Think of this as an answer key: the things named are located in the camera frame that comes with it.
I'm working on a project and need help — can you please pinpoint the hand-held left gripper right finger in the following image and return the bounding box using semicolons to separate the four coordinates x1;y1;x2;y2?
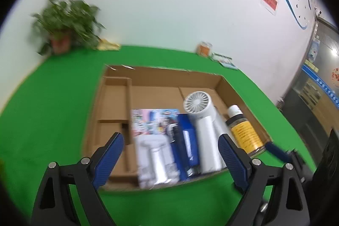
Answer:
218;133;310;226

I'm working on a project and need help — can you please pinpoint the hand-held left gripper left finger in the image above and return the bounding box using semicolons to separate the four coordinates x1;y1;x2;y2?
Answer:
32;132;125;226

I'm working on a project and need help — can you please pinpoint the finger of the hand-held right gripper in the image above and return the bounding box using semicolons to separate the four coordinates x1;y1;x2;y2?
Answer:
265;143;292;163

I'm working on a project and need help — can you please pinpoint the yellow label clear jar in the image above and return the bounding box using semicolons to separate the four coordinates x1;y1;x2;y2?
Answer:
225;116;266;159

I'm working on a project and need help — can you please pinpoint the white handheld fan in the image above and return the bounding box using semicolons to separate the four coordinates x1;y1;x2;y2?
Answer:
183;92;229;174

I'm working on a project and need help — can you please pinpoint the white fan package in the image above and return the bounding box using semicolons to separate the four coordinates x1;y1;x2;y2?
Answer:
135;133;178;189

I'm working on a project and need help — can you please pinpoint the blue package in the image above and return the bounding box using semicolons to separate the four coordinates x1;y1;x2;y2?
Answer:
167;113;200;182

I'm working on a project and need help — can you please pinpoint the colourful printed box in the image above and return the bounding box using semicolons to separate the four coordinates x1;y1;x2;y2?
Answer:
131;109;181;138

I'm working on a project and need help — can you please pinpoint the large cardboard box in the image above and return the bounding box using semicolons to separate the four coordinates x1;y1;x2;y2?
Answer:
82;64;272;191

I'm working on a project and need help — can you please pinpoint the glass door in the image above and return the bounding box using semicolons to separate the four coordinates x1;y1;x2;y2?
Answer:
275;15;339;160

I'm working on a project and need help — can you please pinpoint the light blue flat box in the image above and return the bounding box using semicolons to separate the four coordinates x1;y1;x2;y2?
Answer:
220;60;238;71

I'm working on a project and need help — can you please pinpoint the white desk card stand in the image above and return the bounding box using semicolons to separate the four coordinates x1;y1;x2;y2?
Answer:
211;52;233;62

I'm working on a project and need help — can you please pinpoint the small blue door notice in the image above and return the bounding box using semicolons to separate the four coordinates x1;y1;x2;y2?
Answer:
308;39;321;62

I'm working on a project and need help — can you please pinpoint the small orange box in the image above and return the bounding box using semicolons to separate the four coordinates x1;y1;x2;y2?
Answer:
196;41;213;57

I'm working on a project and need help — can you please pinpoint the potted plant terracotta pot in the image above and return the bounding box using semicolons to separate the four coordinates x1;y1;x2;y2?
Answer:
31;0;106;55

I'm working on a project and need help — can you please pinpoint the yellow packet by wall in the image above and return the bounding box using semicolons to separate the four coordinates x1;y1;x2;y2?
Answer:
97;39;121;51

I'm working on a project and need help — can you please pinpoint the red wall sign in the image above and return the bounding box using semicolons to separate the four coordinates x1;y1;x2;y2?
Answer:
260;0;280;15

